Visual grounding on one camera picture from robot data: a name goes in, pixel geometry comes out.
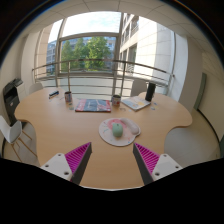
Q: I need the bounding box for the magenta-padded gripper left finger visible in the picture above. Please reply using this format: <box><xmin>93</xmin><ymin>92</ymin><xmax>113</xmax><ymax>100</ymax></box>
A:
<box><xmin>39</xmin><ymin>141</ymin><xmax>94</xmax><ymax>186</ymax></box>

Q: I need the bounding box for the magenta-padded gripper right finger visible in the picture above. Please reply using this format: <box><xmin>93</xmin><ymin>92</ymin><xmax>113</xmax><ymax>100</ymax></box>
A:
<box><xmin>132</xmin><ymin>142</ymin><xmax>184</xmax><ymax>186</ymax></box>

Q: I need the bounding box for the mint green computer mouse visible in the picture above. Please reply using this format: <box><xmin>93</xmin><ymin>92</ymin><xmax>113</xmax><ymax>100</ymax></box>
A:
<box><xmin>111</xmin><ymin>122</ymin><xmax>124</xmax><ymax>138</ymax></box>

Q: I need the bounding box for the round white pink-print mouse pad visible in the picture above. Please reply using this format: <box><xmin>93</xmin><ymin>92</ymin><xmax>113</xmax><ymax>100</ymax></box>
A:
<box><xmin>98</xmin><ymin>117</ymin><xmax>142</xmax><ymax>148</ymax></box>

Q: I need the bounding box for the red and dark magazine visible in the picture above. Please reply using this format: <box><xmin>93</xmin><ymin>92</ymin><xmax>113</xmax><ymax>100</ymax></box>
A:
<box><xmin>74</xmin><ymin>98</ymin><xmax>112</xmax><ymax>113</ymax></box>

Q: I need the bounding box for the white illustrated book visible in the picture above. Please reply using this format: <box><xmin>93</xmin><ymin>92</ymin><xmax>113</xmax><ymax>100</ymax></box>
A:
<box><xmin>121</xmin><ymin>95</ymin><xmax>152</xmax><ymax>112</ymax></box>

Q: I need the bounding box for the printed pen cup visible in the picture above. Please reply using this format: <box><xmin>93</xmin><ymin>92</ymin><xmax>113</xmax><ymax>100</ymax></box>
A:
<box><xmin>64</xmin><ymin>90</ymin><xmax>73</xmax><ymax>103</ymax></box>

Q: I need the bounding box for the dark blue stapler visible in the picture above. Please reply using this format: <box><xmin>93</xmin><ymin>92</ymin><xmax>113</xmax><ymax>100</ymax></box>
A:
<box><xmin>48</xmin><ymin>90</ymin><xmax>60</xmax><ymax>100</ymax></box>

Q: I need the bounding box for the printed mug with plant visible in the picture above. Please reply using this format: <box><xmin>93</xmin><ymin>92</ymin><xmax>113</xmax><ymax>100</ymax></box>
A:
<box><xmin>111</xmin><ymin>94</ymin><xmax>122</xmax><ymax>107</ymax></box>

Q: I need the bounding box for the black cylinder speaker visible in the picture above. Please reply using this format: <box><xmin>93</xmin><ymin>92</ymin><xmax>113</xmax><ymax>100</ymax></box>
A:
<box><xmin>144</xmin><ymin>82</ymin><xmax>157</xmax><ymax>102</ymax></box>

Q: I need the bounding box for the white chair with wooden legs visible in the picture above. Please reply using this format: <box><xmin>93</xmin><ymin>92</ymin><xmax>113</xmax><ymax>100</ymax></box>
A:
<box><xmin>0</xmin><ymin>114</ymin><xmax>38</xmax><ymax>163</ymax></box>

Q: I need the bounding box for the metal balcony railing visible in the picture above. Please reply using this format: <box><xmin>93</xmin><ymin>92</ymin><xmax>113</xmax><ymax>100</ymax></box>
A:
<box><xmin>31</xmin><ymin>59</ymin><xmax>175</xmax><ymax>98</ymax></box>

